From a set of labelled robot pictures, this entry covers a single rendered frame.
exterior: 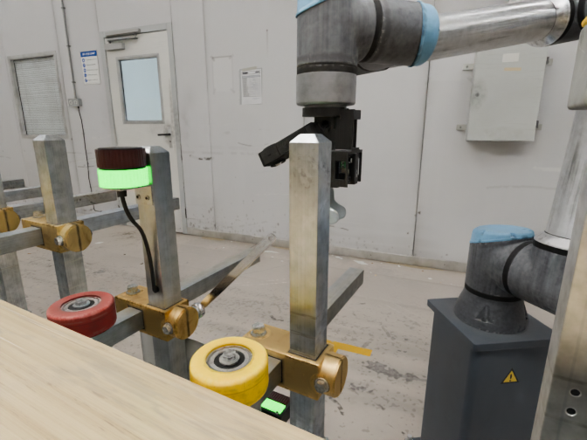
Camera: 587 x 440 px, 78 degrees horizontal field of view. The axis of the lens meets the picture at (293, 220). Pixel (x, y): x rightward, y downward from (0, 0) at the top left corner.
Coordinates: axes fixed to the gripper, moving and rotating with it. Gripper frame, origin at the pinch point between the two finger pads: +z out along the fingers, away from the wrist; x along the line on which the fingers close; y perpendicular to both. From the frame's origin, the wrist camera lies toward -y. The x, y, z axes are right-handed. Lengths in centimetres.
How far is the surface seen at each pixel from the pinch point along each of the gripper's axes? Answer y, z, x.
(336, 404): -18, 96, 70
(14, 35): -490, -125, 216
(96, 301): -20.8, 6.2, -25.4
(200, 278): -20.3, 10.5, -5.3
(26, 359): -16.1, 6.6, -36.7
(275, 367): 4.9, 11.0, -20.9
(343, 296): 5.4, 11.7, 2.4
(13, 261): -66, 12, -15
